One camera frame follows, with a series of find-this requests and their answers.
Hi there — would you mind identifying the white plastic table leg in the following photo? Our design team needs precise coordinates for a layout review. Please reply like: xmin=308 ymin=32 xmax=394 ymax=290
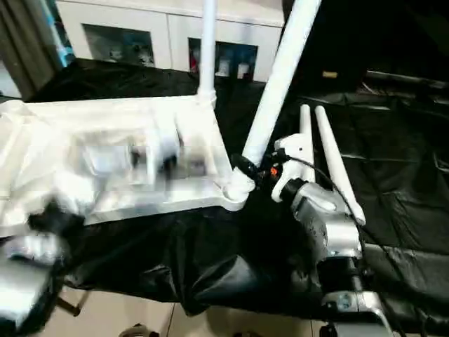
xmin=299 ymin=104 xmax=316 ymax=141
xmin=314 ymin=105 xmax=367 ymax=226
xmin=196 ymin=0 xmax=219 ymax=106
xmin=231 ymin=0 xmax=323 ymax=190

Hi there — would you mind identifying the white plastic table top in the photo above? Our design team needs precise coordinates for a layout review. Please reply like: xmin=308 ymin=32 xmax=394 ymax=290
xmin=0 ymin=94 xmax=256 ymax=239

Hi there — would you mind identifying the black plastic mat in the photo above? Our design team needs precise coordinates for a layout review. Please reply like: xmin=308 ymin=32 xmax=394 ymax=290
xmin=0 ymin=58 xmax=449 ymax=337

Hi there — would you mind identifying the white cabinet with glass doors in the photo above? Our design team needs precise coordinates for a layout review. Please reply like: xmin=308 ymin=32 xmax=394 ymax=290
xmin=54 ymin=0 xmax=287 ymax=84

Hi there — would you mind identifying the teal plastic stool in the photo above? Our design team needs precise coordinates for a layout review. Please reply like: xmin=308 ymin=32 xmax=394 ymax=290
xmin=52 ymin=20 xmax=76 ymax=67

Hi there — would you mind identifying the grey curtain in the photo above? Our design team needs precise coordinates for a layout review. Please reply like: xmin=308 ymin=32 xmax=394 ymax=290
xmin=0 ymin=0 xmax=71 ymax=99

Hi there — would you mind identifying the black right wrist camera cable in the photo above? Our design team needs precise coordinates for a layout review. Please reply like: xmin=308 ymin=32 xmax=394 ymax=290
xmin=279 ymin=150 xmax=404 ymax=337

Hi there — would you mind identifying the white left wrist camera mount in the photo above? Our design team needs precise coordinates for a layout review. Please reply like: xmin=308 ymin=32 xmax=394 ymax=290
xmin=145 ymin=133 xmax=182 ymax=184

